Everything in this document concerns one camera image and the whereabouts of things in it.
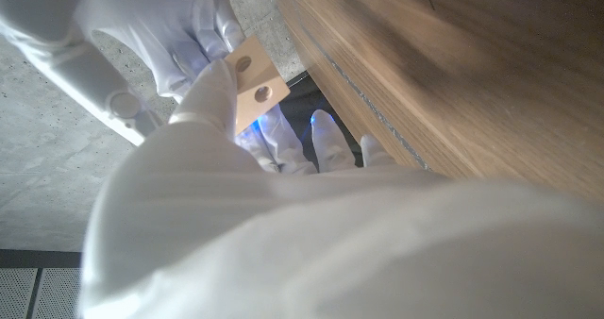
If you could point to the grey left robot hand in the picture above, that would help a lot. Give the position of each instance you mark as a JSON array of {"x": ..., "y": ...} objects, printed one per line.
[{"x": 283, "y": 243}]

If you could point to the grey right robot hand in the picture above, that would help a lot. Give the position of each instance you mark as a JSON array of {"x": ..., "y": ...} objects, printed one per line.
[{"x": 165, "y": 21}]

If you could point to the small wooden block with holes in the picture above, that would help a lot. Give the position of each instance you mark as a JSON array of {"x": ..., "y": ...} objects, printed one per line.
[{"x": 259, "y": 83}]

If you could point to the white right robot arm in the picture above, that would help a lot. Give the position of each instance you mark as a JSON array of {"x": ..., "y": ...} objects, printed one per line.
[{"x": 85, "y": 78}]

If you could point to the black curtain backdrop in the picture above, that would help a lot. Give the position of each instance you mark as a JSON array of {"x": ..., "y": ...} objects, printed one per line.
[{"x": 302, "y": 102}]

